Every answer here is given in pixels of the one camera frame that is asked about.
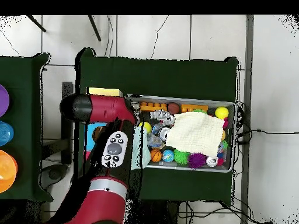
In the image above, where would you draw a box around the cream waffle cloth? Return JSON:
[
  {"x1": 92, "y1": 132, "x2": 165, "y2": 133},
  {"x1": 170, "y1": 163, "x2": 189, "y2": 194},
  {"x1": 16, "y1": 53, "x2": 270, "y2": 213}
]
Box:
[{"x1": 165, "y1": 111, "x2": 225, "y2": 158}]

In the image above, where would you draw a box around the wooden box with three holes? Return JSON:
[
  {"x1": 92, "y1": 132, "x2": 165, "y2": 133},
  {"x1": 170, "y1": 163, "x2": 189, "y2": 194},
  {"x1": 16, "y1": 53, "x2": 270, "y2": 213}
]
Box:
[{"x1": 85, "y1": 87, "x2": 124, "y2": 162}]

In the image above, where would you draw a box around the shallow grey mesh bin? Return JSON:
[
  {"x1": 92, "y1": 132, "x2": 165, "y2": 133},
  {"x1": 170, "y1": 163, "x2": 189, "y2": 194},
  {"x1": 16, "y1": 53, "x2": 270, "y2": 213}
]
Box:
[{"x1": 126, "y1": 94, "x2": 237, "y2": 173}]

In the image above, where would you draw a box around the yellow plastic ball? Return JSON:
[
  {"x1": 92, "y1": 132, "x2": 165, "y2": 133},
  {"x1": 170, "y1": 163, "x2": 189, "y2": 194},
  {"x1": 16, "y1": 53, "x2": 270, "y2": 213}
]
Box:
[
  {"x1": 214, "y1": 106, "x2": 230, "y2": 120},
  {"x1": 139, "y1": 121, "x2": 152, "y2": 134}
]

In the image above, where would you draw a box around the silver robot toy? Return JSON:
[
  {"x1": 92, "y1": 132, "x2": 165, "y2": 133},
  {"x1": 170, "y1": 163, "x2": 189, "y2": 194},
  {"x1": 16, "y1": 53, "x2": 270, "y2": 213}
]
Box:
[{"x1": 149, "y1": 110, "x2": 175, "y2": 125}]

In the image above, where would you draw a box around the small brown ball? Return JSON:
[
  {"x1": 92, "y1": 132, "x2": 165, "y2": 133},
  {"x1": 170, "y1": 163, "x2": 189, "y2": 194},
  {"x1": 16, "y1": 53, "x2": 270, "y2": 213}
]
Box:
[{"x1": 167, "y1": 101, "x2": 180, "y2": 116}]

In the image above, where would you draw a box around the mint green waffle cloth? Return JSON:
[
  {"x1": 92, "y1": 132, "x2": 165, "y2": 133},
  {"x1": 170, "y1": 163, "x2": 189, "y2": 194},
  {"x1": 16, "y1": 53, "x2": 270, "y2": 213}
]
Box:
[{"x1": 130, "y1": 127, "x2": 151, "y2": 171}]

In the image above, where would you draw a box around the small orange basketball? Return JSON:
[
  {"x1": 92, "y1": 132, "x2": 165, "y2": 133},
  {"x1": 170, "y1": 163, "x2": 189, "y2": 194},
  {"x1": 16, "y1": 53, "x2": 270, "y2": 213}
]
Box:
[{"x1": 149, "y1": 149, "x2": 163, "y2": 163}]

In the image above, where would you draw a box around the blue globe ball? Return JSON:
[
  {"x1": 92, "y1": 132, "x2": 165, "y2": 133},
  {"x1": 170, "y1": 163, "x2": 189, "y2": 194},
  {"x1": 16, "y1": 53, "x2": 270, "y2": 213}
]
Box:
[{"x1": 162, "y1": 149, "x2": 175, "y2": 163}]

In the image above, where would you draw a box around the green spiky rubber ball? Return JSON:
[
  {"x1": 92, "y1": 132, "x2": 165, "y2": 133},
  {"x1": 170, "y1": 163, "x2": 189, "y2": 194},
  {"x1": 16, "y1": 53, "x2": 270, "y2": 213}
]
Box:
[{"x1": 173, "y1": 149, "x2": 190, "y2": 166}]

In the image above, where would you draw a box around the dark green tablecloth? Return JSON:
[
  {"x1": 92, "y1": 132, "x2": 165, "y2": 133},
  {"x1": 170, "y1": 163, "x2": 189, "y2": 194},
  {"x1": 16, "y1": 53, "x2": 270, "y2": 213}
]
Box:
[
  {"x1": 74, "y1": 47, "x2": 239, "y2": 206},
  {"x1": 0, "y1": 52, "x2": 53, "y2": 202}
]

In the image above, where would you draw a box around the purple spiky rubber ball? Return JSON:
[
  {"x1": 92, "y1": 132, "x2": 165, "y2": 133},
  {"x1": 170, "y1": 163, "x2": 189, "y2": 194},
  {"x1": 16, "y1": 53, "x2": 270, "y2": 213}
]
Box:
[{"x1": 187, "y1": 152, "x2": 207, "y2": 169}]

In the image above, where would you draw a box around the black stand leg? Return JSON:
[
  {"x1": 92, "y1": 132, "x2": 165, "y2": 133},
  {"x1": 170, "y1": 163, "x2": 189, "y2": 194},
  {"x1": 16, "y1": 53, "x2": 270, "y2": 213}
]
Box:
[
  {"x1": 26, "y1": 15, "x2": 47, "y2": 33},
  {"x1": 87, "y1": 15, "x2": 102, "y2": 42}
]

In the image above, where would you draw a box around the blue bowl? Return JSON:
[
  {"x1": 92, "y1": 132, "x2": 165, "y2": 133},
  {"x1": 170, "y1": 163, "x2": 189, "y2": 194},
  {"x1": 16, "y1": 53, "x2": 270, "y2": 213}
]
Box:
[{"x1": 0, "y1": 120, "x2": 15, "y2": 147}]

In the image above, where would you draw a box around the purple bowl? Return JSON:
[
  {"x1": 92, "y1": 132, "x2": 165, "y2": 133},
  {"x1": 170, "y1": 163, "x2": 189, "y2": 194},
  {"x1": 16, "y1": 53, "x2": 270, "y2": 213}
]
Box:
[{"x1": 0, "y1": 83, "x2": 10, "y2": 118}]

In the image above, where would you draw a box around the orange bowl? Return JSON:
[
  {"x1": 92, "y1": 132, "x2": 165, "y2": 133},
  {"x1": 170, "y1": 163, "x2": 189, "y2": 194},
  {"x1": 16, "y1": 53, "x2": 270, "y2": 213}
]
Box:
[{"x1": 0, "y1": 149, "x2": 19, "y2": 194}]

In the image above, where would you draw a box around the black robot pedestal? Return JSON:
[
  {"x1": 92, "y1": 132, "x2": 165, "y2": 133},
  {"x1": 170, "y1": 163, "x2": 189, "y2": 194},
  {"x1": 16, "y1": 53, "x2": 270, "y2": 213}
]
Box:
[{"x1": 140, "y1": 199, "x2": 180, "y2": 224}]

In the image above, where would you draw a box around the black power cable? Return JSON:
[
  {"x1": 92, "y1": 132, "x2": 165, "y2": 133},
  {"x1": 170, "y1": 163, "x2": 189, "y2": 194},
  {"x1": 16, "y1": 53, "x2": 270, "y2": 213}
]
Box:
[{"x1": 235, "y1": 100, "x2": 299, "y2": 145}]

